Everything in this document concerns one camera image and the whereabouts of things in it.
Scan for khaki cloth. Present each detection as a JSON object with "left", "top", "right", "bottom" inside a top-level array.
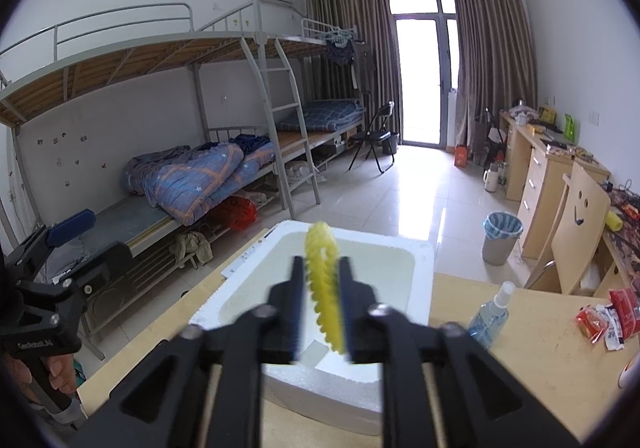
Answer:
[{"left": 170, "top": 230, "right": 214, "bottom": 270}]

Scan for blue checked blanket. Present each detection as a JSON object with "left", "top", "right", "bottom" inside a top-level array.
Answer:
[{"left": 276, "top": 99, "right": 366, "bottom": 133}]

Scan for glass balcony door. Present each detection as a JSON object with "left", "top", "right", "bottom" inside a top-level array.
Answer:
[{"left": 386, "top": 0, "right": 460, "bottom": 147}]

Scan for blue spray bottle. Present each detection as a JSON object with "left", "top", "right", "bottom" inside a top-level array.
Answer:
[{"left": 466, "top": 281, "right": 516, "bottom": 352}]

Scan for wooden desk with drawers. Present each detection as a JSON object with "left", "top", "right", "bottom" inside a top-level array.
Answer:
[{"left": 500, "top": 112, "right": 612, "bottom": 259}]

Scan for white and red snack packet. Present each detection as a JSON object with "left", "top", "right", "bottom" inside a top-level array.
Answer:
[{"left": 602, "top": 315, "right": 626, "bottom": 352}]

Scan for brown curtain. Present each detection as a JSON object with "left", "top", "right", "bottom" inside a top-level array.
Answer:
[
  {"left": 449, "top": 0, "right": 539, "bottom": 164},
  {"left": 304, "top": 0, "right": 402, "bottom": 151}
]

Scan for red plastic bag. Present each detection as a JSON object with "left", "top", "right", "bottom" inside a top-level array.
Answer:
[{"left": 209, "top": 196, "right": 257, "bottom": 232}]

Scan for dark blue cloth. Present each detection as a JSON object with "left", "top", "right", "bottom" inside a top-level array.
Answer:
[{"left": 230, "top": 133, "right": 273, "bottom": 152}]

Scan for black folding chair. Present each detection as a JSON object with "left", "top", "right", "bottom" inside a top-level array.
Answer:
[{"left": 348, "top": 101, "right": 400, "bottom": 174}]

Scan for grey trash bin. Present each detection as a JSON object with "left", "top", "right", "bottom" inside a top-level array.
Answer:
[{"left": 481, "top": 211, "right": 524, "bottom": 266}]

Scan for short grey metal bunk bed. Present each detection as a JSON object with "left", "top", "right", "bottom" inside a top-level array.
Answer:
[{"left": 272, "top": 18, "right": 373, "bottom": 169}]

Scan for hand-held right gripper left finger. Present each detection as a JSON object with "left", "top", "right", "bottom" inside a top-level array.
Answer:
[{"left": 65, "top": 255, "right": 308, "bottom": 448}]

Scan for white foam box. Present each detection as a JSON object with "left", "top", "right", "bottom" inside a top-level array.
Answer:
[{"left": 187, "top": 220, "right": 435, "bottom": 436}]

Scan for blue starred quilt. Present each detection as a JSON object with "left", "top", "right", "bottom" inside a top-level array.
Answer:
[{"left": 124, "top": 144, "right": 277, "bottom": 225}]

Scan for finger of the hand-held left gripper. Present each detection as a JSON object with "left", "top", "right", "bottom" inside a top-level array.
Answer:
[
  {"left": 10, "top": 209, "right": 97, "bottom": 270},
  {"left": 60, "top": 242, "right": 133, "bottom": 297}
]

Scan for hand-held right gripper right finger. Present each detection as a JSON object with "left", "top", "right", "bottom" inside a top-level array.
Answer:
[{"left": 337, "top": 256, "right": 583, "bottom": 448}]

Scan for long grey metal bunk bed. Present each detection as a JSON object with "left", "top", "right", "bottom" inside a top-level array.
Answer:
[{"left": 0, "top": 3, "right": 323, "bottom": 364}]

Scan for yellow ridged soft ring toy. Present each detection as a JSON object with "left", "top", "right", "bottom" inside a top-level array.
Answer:
[{"left": 305, "top": 222, "right": 347, "bottom": 355}]

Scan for person's left hand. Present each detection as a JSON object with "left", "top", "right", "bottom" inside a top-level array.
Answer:
[{"left": 2, "top": 352, "right": 79, "bottom": 404}]

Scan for patterned desk mat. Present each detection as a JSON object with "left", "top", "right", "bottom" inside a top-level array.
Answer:
[{"left": 602, "top": 188, "right": 640, "bottom": 289}]

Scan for dark hanging clothes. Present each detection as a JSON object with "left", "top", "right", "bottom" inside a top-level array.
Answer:
[{"left": 325, "top": 35, "right": 359, "bottom": 67}]

